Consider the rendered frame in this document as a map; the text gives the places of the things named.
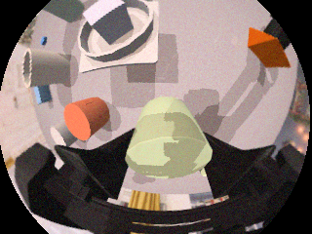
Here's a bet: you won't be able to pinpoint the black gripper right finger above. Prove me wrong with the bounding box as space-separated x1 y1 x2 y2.
202 132 276 199

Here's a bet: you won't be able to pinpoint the grey cylinder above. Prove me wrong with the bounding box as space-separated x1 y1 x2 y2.
50 121 78 147

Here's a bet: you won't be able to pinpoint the small blue disc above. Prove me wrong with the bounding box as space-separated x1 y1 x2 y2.
40 35 47 46

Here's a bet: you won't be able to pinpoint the orange cylinder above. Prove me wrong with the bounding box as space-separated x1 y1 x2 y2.
63 97 110 140

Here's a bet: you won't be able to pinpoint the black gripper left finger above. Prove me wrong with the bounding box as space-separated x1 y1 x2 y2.
55 129 135 200

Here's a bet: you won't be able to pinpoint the light blue cube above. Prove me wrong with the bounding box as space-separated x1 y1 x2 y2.
34 85 52 105

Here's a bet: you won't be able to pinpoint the beige open cylinder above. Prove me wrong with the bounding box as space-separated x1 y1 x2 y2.
22 48 70 89

